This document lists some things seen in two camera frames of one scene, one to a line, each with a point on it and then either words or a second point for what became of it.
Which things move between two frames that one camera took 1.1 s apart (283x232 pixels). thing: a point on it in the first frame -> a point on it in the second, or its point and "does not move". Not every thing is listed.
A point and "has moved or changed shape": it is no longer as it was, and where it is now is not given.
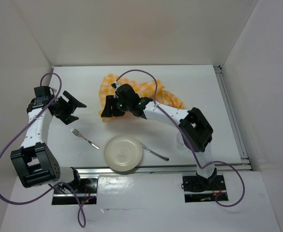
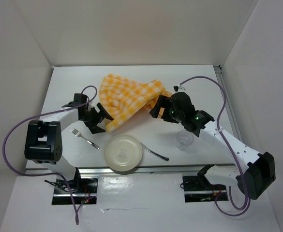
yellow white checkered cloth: [111, 81] has moved or changed shape
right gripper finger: [110, 108] -> [160, 102]
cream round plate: [123, 153] does not move
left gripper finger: [67, 119] -> [94, 128]
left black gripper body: [63, 107] -> [91, 116]
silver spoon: [156, 154] does not move
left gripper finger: [76, 102] -> [103, 112]
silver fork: [77, 133] does not move
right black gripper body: [126, 105] -> [177, 115]
